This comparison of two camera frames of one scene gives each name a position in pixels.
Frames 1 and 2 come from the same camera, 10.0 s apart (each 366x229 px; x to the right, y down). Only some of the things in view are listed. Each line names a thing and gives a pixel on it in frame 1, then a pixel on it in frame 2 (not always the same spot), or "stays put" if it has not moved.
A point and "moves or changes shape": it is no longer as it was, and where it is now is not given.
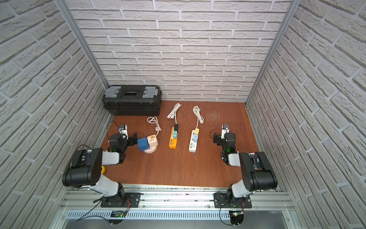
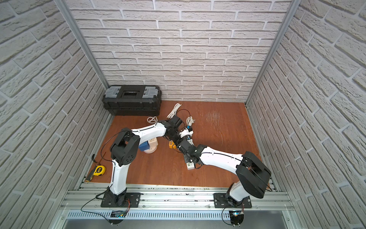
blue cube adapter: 142,144 stays put
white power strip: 192,146 moves or changes shape
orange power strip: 173,142 stays put
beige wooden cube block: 152,140 stays put
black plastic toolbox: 133,100 stays put
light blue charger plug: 195,138 to 190,140
